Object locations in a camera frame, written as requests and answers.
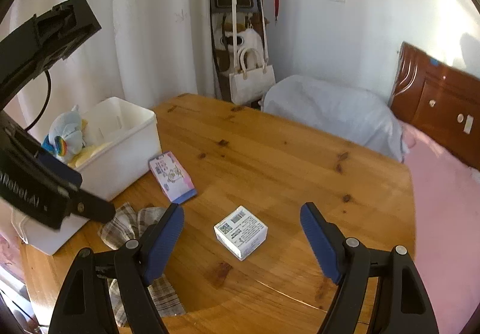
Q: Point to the white cartoon tote bag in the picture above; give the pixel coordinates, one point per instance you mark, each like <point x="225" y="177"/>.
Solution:
<point x="223" y="42"/>

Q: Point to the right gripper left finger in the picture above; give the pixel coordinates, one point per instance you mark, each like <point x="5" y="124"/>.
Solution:
<point x="84" y="304"/>

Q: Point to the white handbag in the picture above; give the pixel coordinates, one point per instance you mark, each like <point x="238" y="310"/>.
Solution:
<point x="250" y="84"/>

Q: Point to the white plastic storage bin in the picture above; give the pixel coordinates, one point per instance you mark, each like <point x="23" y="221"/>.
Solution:
<point x="125" y="138"/>

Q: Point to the white curtain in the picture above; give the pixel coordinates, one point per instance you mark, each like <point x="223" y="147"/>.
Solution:
<point x="147" y="51"/>

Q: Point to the pink tissue pack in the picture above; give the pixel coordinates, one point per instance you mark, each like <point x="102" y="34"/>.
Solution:
<point x="173" y="179"/>

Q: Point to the white printed small box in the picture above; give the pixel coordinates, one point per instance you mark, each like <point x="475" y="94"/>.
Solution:
<point x="241" y="232"/>

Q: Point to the brown wooden headboard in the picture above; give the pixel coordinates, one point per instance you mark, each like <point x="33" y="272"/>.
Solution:
<point x="439" y="100"/>

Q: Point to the blue rainbow pony plush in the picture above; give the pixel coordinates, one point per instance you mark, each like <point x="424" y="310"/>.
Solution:
<point x="65" y="137"/>

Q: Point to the yellow plush toy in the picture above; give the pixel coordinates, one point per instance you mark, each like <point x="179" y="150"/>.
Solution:
<point x="86" y="154"/>

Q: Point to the pink bed blanket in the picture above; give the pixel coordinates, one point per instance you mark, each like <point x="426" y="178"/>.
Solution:
<point x="446" y="196"/>

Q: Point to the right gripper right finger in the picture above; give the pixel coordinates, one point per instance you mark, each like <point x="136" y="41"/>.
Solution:
<point x="401" y="303"/>

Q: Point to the grey white pillow bundle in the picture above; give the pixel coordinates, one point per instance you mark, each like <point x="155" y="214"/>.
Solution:
<point x="349" y="113"/>

